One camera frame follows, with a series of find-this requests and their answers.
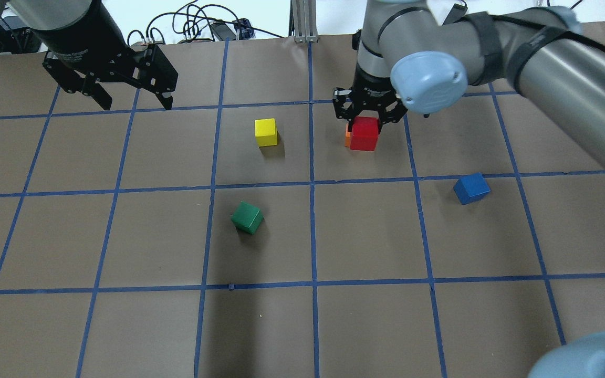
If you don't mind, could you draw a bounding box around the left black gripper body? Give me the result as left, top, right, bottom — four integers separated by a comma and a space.
41, 44, 179, 98

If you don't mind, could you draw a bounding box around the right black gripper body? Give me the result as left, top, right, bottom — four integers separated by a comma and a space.
333, 68, 408, 123

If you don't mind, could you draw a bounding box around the red wooden block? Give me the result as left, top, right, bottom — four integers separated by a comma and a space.
349, 117, 380, 152

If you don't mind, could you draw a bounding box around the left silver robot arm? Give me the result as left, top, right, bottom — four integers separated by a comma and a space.
0, 1, 179, 110

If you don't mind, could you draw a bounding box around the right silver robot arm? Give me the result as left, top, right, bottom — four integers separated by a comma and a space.
332, 1, 605, 168

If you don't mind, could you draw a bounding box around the orange wooden block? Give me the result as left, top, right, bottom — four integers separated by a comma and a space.
344, 123, 351, 148

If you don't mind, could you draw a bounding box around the yellow wooden block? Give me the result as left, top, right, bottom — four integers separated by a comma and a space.
254, 118, 278, 148

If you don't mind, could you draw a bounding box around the blue wooden block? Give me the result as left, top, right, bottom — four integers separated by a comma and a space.
453, 172, 492, 205

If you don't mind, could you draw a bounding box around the green wooden block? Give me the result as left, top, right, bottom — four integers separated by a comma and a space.
231, 201, 264, 235

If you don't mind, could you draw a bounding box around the black equipment on desk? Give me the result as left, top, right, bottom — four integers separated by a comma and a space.
0, 15, 42, 55

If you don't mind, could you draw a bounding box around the black power adapter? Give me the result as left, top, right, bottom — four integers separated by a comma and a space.
210, 20, 237, 41

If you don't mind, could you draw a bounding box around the black cables bundle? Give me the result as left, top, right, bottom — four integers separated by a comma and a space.
127, 0, 285, 48

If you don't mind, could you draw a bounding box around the aluminium frame post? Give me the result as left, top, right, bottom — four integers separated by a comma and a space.
289, 1, 319, 43

